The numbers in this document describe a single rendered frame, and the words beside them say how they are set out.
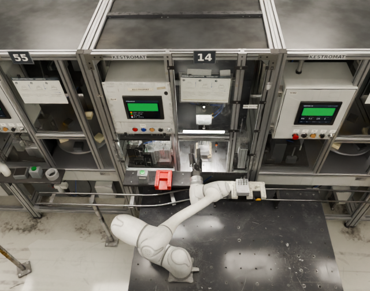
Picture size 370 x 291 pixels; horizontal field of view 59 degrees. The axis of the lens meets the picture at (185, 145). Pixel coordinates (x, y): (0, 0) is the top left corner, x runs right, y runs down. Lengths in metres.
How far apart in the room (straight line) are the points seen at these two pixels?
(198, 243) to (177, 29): 1.55
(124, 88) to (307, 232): 1.76
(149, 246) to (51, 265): 1.95
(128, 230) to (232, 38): 1.24
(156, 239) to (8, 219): 2.50
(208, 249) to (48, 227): 1.84
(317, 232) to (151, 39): 1.88
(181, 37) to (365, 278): 2.67
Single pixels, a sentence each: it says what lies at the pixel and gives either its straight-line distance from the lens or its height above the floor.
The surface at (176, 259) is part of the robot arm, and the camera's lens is 2.27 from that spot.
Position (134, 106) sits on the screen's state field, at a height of 1.66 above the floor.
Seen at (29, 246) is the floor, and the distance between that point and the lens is 3.73.
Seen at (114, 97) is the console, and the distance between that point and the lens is 2.12.
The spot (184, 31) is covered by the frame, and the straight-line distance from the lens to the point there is 2.10.
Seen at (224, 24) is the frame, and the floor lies 2.01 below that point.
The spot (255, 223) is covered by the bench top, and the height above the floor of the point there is 0.68.
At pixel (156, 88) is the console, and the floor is 1.79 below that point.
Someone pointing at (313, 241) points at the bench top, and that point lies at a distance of 2.75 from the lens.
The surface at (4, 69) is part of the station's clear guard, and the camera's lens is 2.30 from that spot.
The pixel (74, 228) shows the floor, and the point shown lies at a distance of 3.64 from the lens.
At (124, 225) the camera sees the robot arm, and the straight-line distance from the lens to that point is 1.79.
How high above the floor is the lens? 3.07
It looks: 50 degrees down
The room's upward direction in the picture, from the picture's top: 3 degrees counter-clockwise
